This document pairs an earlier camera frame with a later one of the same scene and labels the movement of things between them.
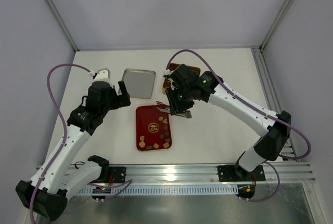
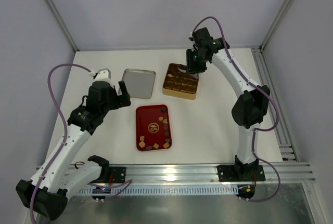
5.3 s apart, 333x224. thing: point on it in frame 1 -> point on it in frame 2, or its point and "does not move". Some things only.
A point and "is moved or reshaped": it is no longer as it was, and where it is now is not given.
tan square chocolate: x=141 y=144 does not move
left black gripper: x=117 y=99 does not move
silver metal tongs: x=187 y=114 is moved or reshaped
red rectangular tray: x=153 y=129 does not move
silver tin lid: x=139 y=83 does not move
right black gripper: x=174 y=103 -> x=193 y=67
